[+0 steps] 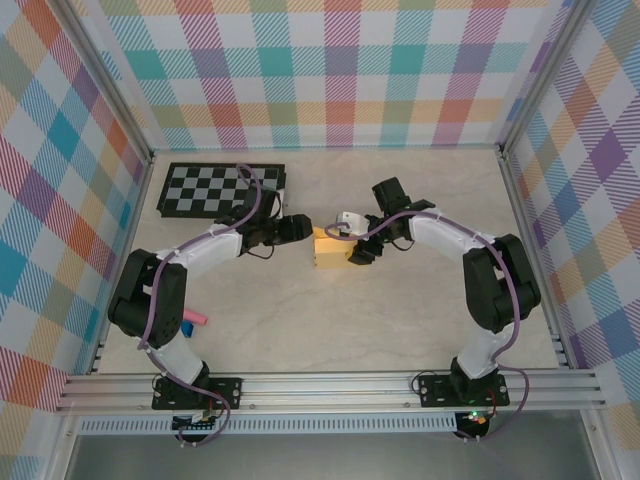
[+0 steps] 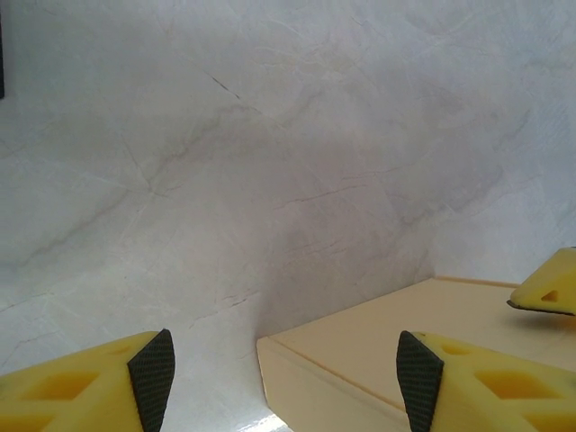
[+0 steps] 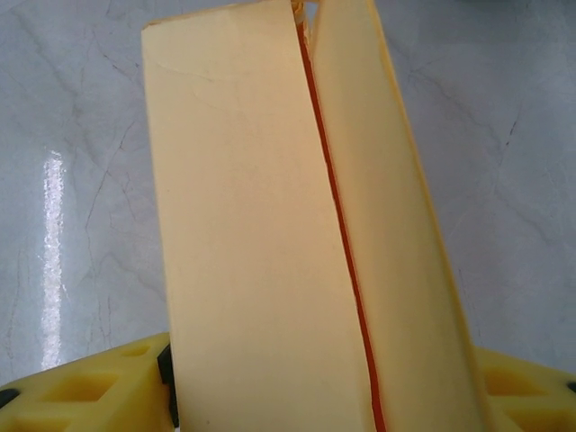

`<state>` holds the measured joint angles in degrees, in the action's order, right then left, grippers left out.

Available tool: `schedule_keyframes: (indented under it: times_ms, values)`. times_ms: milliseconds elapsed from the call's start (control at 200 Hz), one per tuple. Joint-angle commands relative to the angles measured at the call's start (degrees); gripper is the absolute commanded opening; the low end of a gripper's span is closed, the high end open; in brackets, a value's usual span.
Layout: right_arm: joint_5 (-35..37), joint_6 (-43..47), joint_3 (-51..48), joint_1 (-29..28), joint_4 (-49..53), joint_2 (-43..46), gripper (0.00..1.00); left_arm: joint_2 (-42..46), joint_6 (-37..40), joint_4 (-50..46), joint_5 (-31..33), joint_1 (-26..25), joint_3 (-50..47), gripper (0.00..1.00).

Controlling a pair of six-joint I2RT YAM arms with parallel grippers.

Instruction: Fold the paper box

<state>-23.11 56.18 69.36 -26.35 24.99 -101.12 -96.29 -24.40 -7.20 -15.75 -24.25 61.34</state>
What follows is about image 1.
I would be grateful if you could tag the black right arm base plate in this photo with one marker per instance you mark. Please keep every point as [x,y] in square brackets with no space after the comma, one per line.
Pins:
[435,390]

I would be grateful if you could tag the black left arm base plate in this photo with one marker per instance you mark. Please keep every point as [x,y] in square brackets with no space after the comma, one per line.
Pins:
[230,390]

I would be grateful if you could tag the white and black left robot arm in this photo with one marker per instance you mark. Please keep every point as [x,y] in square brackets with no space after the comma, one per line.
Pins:
[215,245]

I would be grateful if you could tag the aluminium mounting rail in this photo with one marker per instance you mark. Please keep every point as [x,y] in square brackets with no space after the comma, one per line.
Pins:
[325,392]

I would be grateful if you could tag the aluminium table side rail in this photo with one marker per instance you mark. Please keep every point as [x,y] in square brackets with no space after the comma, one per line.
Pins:
[136,215]
[525,225]

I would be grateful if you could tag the blue block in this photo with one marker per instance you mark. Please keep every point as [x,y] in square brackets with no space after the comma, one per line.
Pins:
[188,330]

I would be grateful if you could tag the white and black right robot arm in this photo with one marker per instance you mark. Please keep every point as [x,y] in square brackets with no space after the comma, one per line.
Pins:
[440,232]

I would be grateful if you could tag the black and white checkerboard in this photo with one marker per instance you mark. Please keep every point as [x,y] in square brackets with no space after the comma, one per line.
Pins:
[200,190]

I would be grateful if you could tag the yellow paper box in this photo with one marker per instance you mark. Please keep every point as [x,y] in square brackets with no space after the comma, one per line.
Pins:
[330,255]

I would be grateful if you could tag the pink cylinder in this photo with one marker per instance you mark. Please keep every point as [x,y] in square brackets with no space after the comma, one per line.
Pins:
[197,317]

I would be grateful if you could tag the aluminium frame post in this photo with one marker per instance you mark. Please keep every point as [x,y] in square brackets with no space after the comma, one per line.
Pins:
[545,80]
[105,82]

